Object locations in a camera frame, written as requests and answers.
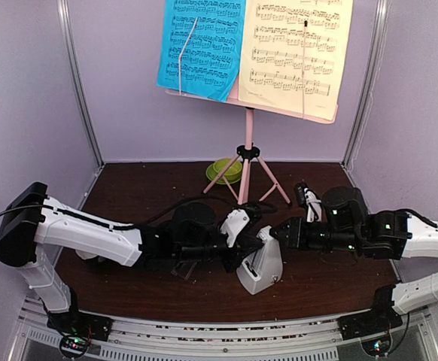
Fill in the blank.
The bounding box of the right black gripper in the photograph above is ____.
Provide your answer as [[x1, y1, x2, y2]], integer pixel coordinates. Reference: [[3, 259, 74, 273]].
[[269, 218, 362, 253]]

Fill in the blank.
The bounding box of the grey metronome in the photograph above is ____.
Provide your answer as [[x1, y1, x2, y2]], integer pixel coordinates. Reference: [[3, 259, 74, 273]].
[[236, 226, 283, 295]]

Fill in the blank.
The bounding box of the clear metronome front cover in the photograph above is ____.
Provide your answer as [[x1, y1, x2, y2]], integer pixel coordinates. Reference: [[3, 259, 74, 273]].
[[171, 262, 197, 281]]

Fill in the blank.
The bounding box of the pink music stand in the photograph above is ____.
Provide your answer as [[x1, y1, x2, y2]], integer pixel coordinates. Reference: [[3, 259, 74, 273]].
[[164, 86, 336, 206]]

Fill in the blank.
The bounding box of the yellow paper sheet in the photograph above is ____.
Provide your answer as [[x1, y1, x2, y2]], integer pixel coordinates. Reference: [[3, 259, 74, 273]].
[[238, 1, 354, 123]]

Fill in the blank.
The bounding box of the blue sheet music paper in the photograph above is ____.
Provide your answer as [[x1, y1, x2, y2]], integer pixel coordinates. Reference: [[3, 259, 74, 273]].
[[157, 0, 246, 102]]

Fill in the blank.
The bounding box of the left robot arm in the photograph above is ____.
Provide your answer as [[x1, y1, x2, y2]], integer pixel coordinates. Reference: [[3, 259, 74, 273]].
[[0, 182, 263, 334]]

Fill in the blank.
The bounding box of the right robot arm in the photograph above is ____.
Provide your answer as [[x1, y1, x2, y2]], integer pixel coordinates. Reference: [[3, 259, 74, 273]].
[[269, 187, 438, 332]]

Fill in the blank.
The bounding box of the green bowl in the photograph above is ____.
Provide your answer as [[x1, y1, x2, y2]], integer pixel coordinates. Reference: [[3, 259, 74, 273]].
[[212, 158, 242, 184]]

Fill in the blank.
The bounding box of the white bowl dark outside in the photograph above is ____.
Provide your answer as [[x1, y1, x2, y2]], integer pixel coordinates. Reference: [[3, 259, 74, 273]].
[[75, 250, 106, 263]]

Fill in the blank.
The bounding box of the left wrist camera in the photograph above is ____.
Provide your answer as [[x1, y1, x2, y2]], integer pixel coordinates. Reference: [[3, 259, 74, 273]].
[[219, 205, 262, 248]]

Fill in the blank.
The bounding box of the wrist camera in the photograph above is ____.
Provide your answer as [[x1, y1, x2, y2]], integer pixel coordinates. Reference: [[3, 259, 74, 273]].
[[294, 182, 322, 223], [219, 205, 262, 248]]

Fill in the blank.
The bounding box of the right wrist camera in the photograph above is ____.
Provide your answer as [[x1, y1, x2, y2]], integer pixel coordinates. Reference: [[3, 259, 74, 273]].
[[294, 182, 322, 223]]

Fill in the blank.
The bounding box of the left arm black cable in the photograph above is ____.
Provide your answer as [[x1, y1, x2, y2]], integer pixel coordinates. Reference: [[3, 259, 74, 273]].
[[0, 196, 276, 260]]

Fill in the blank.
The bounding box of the aluminium front rail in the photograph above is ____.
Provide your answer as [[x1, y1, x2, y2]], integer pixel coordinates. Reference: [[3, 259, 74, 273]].
[[15, 296, 438, 361]]

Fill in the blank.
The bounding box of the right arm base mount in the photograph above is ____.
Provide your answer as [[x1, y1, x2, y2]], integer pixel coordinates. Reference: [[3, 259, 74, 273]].
[[338, 310, 403, 358]]

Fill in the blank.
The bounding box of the right frame post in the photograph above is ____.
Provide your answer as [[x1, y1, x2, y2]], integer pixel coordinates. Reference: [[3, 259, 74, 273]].
[[342, 0, 391, 173]]

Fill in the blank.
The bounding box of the frame post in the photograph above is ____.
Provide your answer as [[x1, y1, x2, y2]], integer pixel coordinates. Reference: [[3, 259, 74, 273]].
[[56, 0, 105, 168], [342, 0, 391, 173]]

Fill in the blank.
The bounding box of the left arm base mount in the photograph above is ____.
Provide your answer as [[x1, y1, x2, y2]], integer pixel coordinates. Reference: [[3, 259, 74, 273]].
[[47, 311, 113, 359]]

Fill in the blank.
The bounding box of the left frame post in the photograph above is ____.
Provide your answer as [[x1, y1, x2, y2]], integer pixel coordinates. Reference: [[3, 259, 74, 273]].
[[56, 0, 105, 168]]

